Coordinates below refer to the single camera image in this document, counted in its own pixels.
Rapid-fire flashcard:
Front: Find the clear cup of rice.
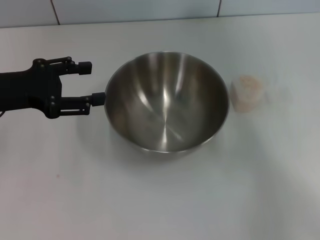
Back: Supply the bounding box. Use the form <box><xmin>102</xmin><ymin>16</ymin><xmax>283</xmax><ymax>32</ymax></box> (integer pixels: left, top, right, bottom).
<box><xmin>231</xmin><ymin>75</ymin><xmax>266</xmax><ymax>113</ymax></box>

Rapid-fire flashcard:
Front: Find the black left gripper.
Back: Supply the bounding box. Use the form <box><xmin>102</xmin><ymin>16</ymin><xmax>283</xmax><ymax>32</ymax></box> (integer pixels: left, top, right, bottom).
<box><xmin>0</xmin><ymin>56</ymin><xmax>106</xmax><ymax>120</ymax></box>

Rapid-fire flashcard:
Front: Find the stainless steel mixing bowl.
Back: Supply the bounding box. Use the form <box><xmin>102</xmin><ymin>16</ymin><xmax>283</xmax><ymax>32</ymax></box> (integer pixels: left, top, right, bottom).
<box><xmin>104</xmin><ymin>50</ymin><xmax>231</xmax><ymax>160</ymax></box>

